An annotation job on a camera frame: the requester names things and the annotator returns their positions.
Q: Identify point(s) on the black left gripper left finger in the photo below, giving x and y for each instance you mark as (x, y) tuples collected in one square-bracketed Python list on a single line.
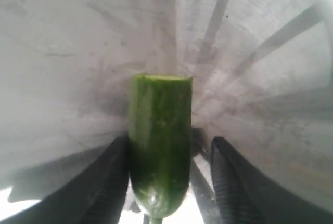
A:
[(95, 195)]

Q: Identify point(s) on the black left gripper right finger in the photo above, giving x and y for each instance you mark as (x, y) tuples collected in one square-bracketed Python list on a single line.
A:
[(244, 194)]

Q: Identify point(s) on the round stainless steel plate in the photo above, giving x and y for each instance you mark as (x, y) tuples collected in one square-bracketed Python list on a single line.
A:
[(261, 69)]

